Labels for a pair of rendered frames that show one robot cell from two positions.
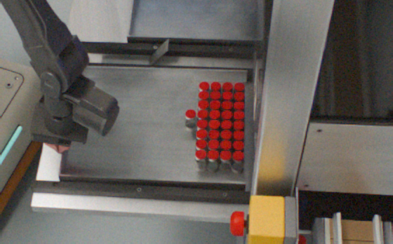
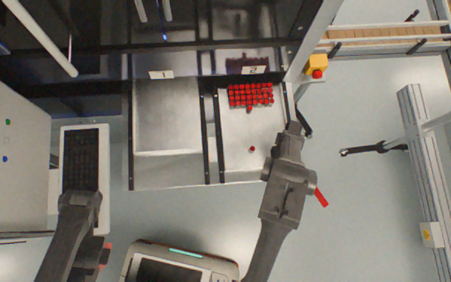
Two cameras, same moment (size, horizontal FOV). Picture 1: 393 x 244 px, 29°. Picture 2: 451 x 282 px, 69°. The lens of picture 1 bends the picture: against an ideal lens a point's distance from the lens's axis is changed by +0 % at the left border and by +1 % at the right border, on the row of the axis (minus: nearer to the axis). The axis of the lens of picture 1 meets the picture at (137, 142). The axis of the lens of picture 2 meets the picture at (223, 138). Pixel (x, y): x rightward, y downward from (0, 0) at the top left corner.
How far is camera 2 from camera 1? 1.14 m
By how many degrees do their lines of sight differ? 42
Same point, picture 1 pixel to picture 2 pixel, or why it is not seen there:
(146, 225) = not seen: hidden behind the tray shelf
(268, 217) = (320, 60)
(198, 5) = (168, 117)
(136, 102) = (237, 139)
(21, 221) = (204, 245)
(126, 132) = (256, 140)
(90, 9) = (176, 175)
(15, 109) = (160, 254)
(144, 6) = (171, 145)
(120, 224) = (200, 195)
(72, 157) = not seen: hidden behind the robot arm
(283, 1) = not seen: outside the picture
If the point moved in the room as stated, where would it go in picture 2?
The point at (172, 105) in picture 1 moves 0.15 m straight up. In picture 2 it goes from (237, 121) to (241, 108)
